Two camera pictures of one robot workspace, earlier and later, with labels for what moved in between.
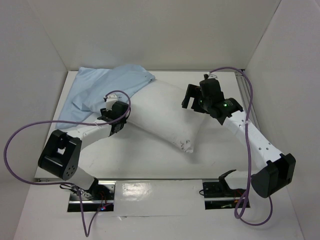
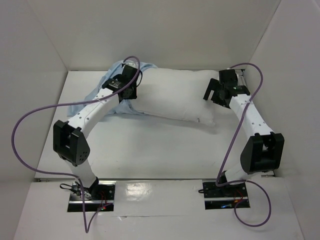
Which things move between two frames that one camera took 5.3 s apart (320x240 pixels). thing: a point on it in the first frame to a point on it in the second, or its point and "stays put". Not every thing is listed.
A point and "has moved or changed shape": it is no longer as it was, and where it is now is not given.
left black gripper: x=104 y=112 to x=134 y=95
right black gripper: x=191 y=97 to x=214 y=91
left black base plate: x=101 y=194 stays put
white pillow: x=158 y=111 has moved or changed shape
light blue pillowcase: x=92 y=87 has moved or changed shape
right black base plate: x=217 y=196 stays put
